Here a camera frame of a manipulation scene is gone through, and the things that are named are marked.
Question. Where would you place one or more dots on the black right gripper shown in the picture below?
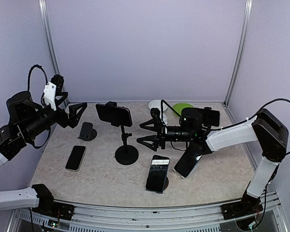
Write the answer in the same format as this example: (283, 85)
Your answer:
(160, 137)

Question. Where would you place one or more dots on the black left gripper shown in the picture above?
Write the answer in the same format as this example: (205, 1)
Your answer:
(72, 120)

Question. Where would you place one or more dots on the tall black pole phone stand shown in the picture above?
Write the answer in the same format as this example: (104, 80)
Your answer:
(126, 154)

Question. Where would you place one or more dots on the blue edged black phone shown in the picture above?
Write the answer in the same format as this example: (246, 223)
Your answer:
(157, 175)

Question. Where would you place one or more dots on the purple edged black phone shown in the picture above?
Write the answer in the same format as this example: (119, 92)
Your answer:
(115, 115)

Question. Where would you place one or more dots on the dark round base phone stand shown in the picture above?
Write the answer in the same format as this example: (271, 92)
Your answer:
(166, 183)

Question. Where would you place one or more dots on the phone with clear case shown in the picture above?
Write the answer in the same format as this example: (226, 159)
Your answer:
(75, 159)

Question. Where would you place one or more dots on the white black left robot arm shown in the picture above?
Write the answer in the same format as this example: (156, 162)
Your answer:
(28, 120)

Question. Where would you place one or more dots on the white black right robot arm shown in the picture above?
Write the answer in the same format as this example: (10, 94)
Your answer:
(199, 129)

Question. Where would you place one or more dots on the small dark grey phone stand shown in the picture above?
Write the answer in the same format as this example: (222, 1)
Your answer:
(87, 133)

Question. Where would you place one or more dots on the black phone on white stand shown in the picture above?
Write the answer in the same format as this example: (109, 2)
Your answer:
(193, 150)

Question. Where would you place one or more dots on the black phone on short stand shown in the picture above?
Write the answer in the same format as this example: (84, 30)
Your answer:
(211, 118)

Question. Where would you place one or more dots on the white ceramic bowl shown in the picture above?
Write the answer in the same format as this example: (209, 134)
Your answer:
(157, 104)

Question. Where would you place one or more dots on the green plate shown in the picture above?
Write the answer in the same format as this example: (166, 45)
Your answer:
(178, 107)

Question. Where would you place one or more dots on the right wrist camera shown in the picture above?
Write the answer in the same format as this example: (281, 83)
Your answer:
(159, 118)

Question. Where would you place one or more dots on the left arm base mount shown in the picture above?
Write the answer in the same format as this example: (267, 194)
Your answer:
(57, 210)

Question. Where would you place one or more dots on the left aluminium frame post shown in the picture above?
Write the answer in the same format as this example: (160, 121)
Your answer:
(48, 35)

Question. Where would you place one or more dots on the aluminium frame post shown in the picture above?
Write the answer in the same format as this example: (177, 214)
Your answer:
(48, 35)
(240, 52)

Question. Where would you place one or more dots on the aluminium front rail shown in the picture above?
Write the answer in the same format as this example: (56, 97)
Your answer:
(94, 218)

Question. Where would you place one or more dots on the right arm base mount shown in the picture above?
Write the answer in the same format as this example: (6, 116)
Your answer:
(239, 209)

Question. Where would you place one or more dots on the right aluminium frame post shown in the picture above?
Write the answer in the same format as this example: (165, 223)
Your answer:
(240, 52)

